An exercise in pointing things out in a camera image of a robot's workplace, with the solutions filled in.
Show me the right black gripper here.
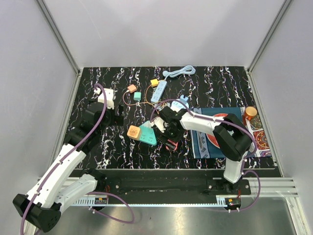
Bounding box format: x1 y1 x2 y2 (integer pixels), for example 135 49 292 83
157 123 184 151

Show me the teal triangular power strip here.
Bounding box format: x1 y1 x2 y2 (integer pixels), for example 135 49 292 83
139 121 157 146

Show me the salmon small charger plug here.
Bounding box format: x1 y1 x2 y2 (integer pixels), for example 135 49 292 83
127 84 137 93

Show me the round light blue power socket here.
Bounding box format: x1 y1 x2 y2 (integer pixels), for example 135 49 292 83
171 100 189 112

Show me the light blue long power strip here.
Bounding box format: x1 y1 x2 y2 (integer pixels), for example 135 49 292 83
151 80 167 103

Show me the pink square plug adapter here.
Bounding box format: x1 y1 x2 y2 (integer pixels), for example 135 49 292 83
166 143 177 151

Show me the light blue charger plug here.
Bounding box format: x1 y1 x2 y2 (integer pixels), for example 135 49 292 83
180 95 188 103

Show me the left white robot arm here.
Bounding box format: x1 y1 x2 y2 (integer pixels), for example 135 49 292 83
13 92 123 233

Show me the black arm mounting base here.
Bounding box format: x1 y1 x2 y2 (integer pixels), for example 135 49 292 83
78 168 252 205

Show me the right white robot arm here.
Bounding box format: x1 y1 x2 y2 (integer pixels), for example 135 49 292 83
152 106 257 194

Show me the teal small charger plug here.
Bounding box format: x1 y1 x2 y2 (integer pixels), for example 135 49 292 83
133 92 141 101

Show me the yellow small charger plug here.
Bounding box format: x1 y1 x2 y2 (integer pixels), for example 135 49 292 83
150 79 159 88

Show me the silver metal fork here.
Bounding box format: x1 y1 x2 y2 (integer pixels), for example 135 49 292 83
198 134 203 150

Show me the dark blue patterned placemat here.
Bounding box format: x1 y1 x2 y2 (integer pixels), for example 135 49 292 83
191 107 245 159

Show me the red floral ceramic plate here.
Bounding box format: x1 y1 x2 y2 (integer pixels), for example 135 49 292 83
206 113 228 148

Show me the copper metal cup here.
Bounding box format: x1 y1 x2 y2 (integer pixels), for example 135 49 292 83
244 106 258 121

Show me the colourful patterned coaster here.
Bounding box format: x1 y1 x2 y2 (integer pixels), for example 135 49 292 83
243 115 272 157

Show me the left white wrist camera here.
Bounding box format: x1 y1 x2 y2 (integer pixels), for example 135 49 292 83
94 88 114 110

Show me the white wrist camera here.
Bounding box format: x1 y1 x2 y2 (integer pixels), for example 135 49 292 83
152 117 167 133
94 88 114 110

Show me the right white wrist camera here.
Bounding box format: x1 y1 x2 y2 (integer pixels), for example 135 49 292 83
152 117 167 133

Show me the orange thin charging cable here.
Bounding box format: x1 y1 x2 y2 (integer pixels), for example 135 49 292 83
122 85 162 108

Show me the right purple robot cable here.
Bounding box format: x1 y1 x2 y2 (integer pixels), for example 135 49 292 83
150 99 262 213

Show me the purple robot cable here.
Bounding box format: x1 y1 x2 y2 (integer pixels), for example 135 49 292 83
19 83 135 235
150 99 262 213

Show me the light blue coiled power cord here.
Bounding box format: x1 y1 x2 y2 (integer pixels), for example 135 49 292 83
162 65 196 81

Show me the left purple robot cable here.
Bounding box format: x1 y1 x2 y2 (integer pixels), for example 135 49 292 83
19 83 135 235

